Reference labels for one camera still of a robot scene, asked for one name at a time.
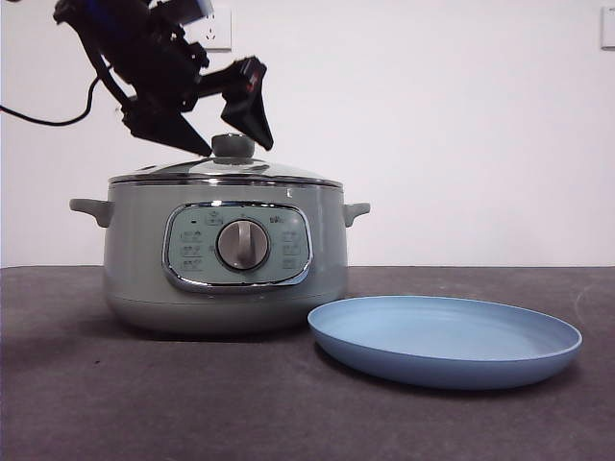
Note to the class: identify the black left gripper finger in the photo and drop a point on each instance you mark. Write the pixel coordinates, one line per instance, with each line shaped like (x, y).
(250, 108)
(163, 127)

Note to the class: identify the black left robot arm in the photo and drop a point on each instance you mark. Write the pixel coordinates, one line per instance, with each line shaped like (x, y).
(139, 48)

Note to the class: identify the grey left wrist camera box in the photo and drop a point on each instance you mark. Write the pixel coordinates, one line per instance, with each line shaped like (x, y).
(197, 10)

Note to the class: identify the glass lid with green knob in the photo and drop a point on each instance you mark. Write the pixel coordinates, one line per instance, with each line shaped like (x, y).
(233, 145)

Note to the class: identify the pale green electric steamer pot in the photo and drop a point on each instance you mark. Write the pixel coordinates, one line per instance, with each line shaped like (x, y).
(137, 269)

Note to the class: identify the white wall switch plate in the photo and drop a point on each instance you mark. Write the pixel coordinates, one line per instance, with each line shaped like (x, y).
(608, 29)

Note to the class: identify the blue round plate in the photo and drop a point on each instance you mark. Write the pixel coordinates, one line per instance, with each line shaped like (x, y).
(432, 336)

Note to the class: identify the white wall socket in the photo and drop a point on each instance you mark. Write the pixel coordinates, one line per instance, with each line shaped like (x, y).
(220, 36)

